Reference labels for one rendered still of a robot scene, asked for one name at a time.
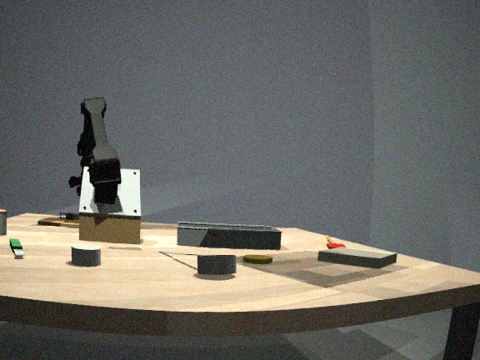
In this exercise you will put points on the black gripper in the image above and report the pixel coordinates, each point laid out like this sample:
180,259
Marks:
79,188

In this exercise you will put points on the yellow flat disc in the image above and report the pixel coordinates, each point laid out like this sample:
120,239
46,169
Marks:
257,259

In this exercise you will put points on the grey saucepan with long handle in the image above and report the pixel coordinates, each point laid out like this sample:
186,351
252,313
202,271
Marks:
215,264

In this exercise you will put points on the grey cylinder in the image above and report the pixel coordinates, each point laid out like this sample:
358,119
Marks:
86,255

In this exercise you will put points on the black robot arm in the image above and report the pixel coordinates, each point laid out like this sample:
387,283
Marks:
101,159

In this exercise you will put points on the grey rectangular roasting tin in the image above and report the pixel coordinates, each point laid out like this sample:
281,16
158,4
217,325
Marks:
216,235

